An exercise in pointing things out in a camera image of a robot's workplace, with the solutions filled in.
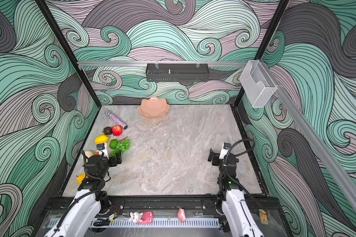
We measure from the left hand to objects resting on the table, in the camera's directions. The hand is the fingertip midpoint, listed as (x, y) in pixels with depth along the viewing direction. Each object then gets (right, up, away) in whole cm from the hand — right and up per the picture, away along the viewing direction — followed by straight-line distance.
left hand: (112, 150), depth 85 cm
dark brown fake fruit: (-9, +10, +13) cm, 19 cm away
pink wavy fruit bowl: (+20, +27, +32) cm, 46 cm away
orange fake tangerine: (-2, +1, -12) cm, 12 cm away
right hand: (+63, 0, 0) cm, 63 cm away
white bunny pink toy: (+22, -29, -17) cm, 40 cm away
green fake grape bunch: (+3, +1, +5) cm, 6 cm away
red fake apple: (-2, +10, +13) cm, 17 cm away
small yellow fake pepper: (-14, -14, -7) cm, 21 cm away
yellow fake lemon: (-11, +5, +9) cm, 15 cm away
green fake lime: (-3, +2, +8) cm, 9 cm away
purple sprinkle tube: (-4, +16, +21) cm, 27 cm away
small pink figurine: (+40, -26, -18) cm, 51 cm away
